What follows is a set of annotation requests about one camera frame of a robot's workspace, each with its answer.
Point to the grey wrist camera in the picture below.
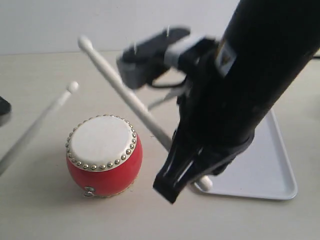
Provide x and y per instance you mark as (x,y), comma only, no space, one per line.
(142,63)

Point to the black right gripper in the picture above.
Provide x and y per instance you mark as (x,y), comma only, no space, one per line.
(202,122)

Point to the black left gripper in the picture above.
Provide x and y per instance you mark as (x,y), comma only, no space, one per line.
(5,111)

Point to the white plastic tray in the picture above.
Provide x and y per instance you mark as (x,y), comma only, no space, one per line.
(263,171)

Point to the small red drum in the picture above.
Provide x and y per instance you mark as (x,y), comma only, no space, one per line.
(104,155)

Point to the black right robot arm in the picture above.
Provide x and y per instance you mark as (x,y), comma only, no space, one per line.
(265,46)

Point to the white wooden drumstick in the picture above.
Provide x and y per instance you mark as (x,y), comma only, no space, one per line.
(129,96)
(27,136)

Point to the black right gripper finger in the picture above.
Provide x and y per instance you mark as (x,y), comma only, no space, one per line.
(178,171)

